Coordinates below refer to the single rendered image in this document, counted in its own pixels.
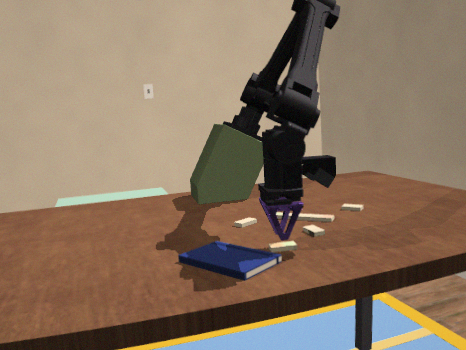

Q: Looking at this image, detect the blue notebook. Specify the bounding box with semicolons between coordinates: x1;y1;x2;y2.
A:
178;241;282;281

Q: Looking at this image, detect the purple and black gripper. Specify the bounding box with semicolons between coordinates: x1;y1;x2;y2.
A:
258;158;303;241

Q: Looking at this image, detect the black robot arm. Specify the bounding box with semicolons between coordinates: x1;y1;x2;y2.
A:
223;0;340;189

